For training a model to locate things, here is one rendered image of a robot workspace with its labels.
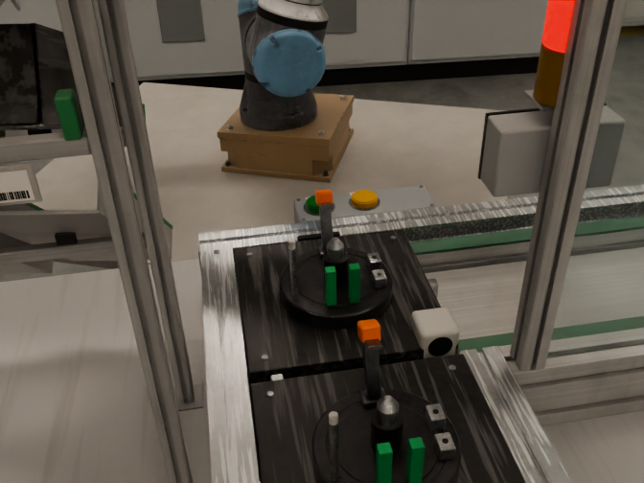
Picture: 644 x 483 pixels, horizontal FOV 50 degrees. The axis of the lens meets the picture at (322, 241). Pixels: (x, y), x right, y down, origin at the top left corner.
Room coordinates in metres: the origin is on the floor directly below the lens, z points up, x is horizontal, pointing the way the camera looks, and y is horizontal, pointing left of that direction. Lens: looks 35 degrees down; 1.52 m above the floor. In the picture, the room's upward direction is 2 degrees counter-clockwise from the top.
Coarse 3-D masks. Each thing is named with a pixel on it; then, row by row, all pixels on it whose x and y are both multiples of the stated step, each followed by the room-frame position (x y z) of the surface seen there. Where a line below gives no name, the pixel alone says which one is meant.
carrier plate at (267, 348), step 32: (256, 256) 0.76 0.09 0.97; (288, 256) 0.76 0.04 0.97; (384, 256) 0.75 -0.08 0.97; (256, 288) 0.69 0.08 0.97; (416, 288) 0.68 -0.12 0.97; (256, 320) 0.63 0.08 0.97; (288, 320) 0.63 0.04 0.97; (384, 320) 0.62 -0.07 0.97; (256, 352) 0.58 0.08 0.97; (288, 352) 0.58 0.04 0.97; (320, 352) 0.57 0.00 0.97; (352, 352) 0.57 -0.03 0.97; (384, 352) 0.57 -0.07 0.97; (416, 352) 0.57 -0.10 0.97
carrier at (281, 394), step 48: (288, 384) 0.53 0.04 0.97; (336, 384) 0.52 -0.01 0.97; (384, 384) 0.52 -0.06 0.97; (432, 384) 0.52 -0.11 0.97; (288, 432) 0.46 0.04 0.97; (336, 432) 0.39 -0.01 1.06; (384, 432) 0.41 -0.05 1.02; (432, 432) 0.44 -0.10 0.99; (480, 432) 0.45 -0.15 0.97; (288, 480) 0.41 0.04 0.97; (336, 480) 0.39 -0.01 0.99; (384, 480) 0.38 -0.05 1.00; (432, 480) 0.39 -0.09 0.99; (480, 480) 0.40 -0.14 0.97
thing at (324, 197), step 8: (320, 192) 0.75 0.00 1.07; (328, 192) 0.75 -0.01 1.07; (320, 200) 0.75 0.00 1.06; (328, 200) 0.75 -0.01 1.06; (320, 208) 0.75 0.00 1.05; (328, 208) 0.73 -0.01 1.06; (320, 216) 0.74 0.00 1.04; (328, 216) 0.74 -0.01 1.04; (320, 224) 0.74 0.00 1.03; (328, 224) 0.74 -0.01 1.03; (328, 232) 0.74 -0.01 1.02; (328, 240) 0.73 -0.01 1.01
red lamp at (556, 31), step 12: (552, 0) 0.59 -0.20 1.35; (564, 0) 0.58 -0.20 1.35; (552, 12) 0.59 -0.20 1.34; (564, 12) 0.58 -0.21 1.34; (552, 24) 0.58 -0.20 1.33; (564, 24) 0.57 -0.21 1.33; (552, 36) 0.58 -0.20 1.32; (564, 36) 0.57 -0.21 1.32; (552, 48) 0.58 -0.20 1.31; (564, 48) 0.57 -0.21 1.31
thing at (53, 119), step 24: (0, 24) 0.49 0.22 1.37; (24, 24) 0.49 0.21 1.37; (0, 48) 0.49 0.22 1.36; (24, 48) 0.49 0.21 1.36; (48, 48) 0.51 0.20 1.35; (0, 72) 0.48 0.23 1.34; (24, 72) 0.48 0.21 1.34; (48, 72) 0.49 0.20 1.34; (72, 72) 0.54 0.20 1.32; (0, 96) 0.47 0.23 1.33; (24, 96) 0.47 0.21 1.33; (48, 96) 0.48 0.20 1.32; (0, 120) 0.47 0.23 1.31; (24, 120) 0.47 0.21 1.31; (48, 120) 0.47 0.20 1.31; (120, 120) 0.63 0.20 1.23
